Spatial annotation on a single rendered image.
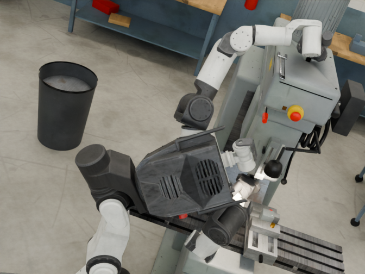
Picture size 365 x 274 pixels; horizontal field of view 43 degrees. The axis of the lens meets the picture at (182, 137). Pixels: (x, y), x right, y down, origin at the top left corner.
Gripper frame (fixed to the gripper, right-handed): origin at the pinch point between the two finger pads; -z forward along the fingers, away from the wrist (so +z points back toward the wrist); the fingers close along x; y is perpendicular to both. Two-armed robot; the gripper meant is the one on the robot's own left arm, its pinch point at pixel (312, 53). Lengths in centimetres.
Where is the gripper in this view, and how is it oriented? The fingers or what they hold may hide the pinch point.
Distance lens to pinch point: 196.0
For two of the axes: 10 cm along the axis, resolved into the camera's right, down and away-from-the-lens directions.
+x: 8.4, 4.7, -2.6
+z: -2.7, -0.5, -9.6
